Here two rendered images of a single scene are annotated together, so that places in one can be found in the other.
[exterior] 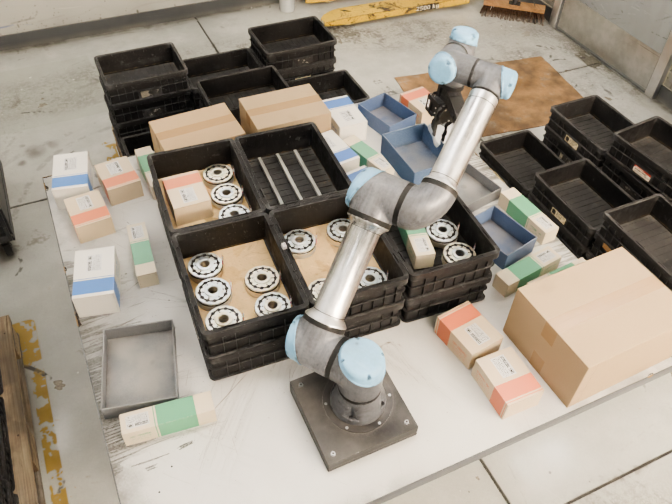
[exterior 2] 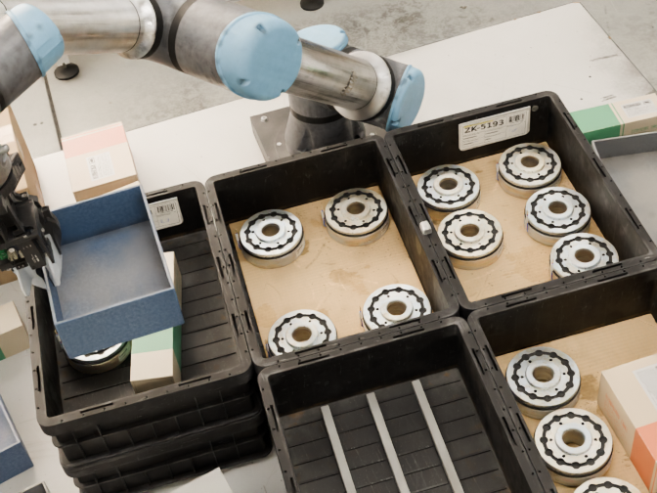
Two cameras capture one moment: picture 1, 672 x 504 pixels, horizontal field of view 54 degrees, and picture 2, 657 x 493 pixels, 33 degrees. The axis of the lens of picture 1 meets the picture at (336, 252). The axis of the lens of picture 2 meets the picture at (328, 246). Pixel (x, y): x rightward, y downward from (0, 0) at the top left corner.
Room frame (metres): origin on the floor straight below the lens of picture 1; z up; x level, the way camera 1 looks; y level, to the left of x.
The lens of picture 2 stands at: (2.44, 0.30, 2.14)
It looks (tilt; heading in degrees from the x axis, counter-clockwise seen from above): 47 degrees down; 195
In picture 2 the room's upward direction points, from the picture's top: 9 degrees counter-clockwise
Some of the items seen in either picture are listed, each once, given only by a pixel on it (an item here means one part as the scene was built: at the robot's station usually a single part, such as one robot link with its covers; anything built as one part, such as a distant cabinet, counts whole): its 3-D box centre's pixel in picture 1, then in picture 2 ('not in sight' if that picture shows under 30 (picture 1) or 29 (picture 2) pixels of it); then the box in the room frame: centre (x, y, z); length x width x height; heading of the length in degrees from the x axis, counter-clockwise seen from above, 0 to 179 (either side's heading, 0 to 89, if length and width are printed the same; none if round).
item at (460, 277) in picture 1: (424, 234); (137, 319); (1.47, -0.27, 0.87); 0.40 x 0.30 x 0.11; 23
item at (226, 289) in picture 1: (213, 291); (557, 210); (1.21, 0.35, 0.86); 0.10 x 0.10 x 0.01
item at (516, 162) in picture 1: (522, 177); not in sight; (2.53, -0.90, 0.26); 0.40 x 0.30 x 0.23; 27
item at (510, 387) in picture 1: (506, 382); (103, 169); (1.03, -0.50, 0.74); 0.16 x 0.12 x 0.07; 26
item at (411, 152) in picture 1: (418, 155); (107, 268); (1.57, -0.23, 1.10); 0.20 x 0.15 x 0.07; 27
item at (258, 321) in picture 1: (237, 271); (512, 196); (1.24, 0.28, 0.92); 0.40 x 0.30 x 0.02; 23
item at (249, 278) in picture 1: (262, 278); (469, 233); (1.26, 0.21, 0.86); 0.10 x 0.10 x 0.01
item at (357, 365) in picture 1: (359, 367); (320, 68); (0.93, -0.07, 0.91); 0.13 x 0.12 x 0.14; 62
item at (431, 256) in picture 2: (335, 245); (324, 246); (1.35, 0.00, 0.92); 0.40 x 0.30 x 0.02; 23
